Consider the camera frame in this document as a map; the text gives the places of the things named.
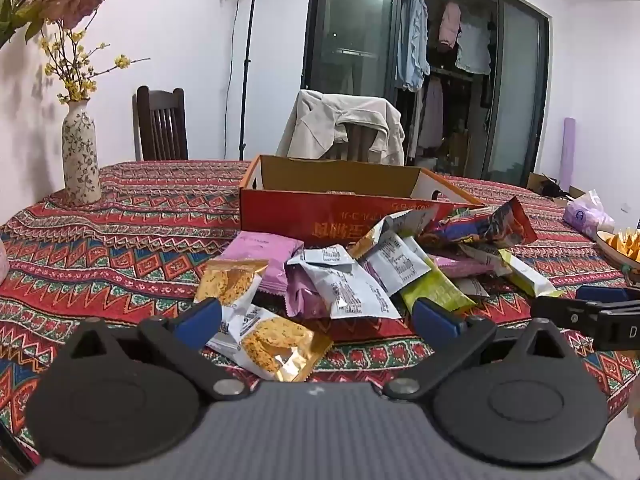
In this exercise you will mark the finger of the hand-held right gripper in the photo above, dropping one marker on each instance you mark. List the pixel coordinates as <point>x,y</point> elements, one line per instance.
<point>565,312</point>
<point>600,294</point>

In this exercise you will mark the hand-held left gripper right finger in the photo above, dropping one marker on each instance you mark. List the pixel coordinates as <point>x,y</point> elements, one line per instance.
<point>437,321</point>

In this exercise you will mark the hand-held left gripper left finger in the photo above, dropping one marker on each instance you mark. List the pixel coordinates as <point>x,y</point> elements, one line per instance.
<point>200,320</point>

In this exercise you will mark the yellow green snack packet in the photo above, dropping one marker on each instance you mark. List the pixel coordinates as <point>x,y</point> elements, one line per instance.
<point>435,290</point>

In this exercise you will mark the white labelled snack packet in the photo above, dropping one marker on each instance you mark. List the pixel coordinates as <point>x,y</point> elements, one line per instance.
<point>400,260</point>

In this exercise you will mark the cracker snack packet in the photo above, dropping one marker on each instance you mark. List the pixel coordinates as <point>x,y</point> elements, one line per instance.
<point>275,345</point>
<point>227,282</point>

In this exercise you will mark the silver white snack packet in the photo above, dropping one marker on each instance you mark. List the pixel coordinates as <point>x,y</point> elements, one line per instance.
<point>350,295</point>

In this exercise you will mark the light pink snack packet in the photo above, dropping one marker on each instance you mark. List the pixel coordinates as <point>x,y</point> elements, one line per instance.
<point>265,252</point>

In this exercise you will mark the dark red long snack packet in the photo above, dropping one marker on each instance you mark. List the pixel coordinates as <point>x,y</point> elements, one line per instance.
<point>475,230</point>

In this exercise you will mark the orange red cardboard box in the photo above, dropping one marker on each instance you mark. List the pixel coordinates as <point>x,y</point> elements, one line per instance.
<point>280,215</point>

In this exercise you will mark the small silver snack packet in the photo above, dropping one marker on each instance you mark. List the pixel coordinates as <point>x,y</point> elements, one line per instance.
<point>472,287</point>

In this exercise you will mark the yellow white snack packet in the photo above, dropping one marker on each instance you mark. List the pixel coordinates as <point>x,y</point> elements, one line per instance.
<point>530,275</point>

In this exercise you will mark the bowl of chips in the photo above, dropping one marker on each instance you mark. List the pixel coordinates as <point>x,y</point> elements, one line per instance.
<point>622,247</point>

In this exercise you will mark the purple tissue pack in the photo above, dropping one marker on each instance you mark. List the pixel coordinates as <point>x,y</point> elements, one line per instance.
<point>587,212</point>

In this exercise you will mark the gold silver snack packet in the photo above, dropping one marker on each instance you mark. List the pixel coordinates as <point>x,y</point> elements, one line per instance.
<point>395,222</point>

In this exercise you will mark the brown cardboard box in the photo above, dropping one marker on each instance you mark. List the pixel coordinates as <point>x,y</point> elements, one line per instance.
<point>542,184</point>

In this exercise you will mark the purple rolled mat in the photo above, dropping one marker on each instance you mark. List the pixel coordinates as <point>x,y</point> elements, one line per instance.
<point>568,152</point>

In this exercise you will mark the light wooden chair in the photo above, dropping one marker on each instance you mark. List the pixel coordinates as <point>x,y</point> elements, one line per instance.
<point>362,145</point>

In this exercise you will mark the dark wooden chair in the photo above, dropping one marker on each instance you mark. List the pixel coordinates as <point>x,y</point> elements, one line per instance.
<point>160,125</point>

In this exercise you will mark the floral ceramic vase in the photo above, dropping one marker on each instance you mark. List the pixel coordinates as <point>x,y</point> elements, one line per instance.
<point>80,160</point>

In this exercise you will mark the pink object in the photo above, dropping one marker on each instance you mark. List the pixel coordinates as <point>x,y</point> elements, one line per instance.
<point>3,260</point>

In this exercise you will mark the pale hanging pants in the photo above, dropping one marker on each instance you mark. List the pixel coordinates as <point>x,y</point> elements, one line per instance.
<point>432,115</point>

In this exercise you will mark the beige jacket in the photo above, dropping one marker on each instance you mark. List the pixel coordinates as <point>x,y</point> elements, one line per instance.
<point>320,125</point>

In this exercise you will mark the black light stand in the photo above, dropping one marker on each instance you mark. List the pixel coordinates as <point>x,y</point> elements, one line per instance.
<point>248,60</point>

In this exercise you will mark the white hanging garment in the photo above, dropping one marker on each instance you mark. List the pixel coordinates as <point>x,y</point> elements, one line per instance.
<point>474,47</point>

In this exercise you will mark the light blue hanging shirt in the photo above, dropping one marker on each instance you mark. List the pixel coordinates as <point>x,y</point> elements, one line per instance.
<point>412,40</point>

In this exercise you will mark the yellow flower sprigs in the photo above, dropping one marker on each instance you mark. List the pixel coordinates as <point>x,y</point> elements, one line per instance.
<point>72,67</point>

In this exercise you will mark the pink hanging garment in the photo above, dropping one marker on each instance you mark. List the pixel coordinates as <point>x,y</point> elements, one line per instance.
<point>450,27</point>

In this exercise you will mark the sliding glass door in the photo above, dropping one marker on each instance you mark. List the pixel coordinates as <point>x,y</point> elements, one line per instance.
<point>350,35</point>

